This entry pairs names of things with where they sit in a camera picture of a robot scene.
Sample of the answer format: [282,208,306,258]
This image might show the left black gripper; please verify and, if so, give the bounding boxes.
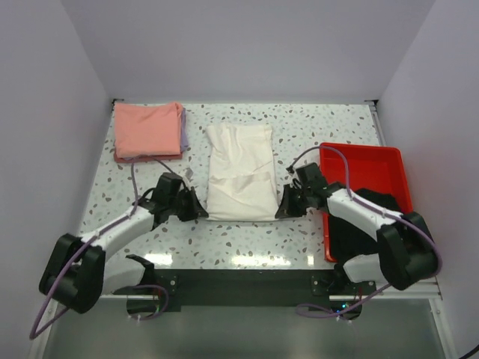
[168,185,207,221]

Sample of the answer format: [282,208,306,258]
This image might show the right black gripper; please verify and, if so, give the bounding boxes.
[276,183,311,218]

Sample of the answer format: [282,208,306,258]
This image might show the white t-shirt red print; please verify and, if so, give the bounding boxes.
[207,123,278,222]

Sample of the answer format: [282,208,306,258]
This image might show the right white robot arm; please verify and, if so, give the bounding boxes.
[275,164,442,294]

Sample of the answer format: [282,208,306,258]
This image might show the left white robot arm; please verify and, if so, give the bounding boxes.
[39,172,209,313]

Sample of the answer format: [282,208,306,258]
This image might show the black t-shirt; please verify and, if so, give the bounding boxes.
[328,188,401,262]

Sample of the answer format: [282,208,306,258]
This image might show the folded lavender t-shirt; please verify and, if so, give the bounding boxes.
[180,108,189,152]

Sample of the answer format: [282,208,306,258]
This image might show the folded dusty red t-shirt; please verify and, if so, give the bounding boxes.
[113,150,183,164]

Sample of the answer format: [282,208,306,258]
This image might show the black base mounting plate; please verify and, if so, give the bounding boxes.
[113,269,376,314]

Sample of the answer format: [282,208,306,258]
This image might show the folded salmon pink t-shirt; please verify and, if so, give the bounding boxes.
[113,102,183,159]

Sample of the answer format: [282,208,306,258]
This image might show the red plastic bin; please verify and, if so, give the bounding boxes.
[320,143,413,262]

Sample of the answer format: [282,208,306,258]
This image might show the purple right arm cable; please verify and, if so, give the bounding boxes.
[286,146,445,321]

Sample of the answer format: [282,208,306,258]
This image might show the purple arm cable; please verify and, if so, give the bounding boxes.
[28,155,180,340]
[286,146,445,321]

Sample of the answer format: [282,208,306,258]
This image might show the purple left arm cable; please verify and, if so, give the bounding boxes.
[28,155,180,340]

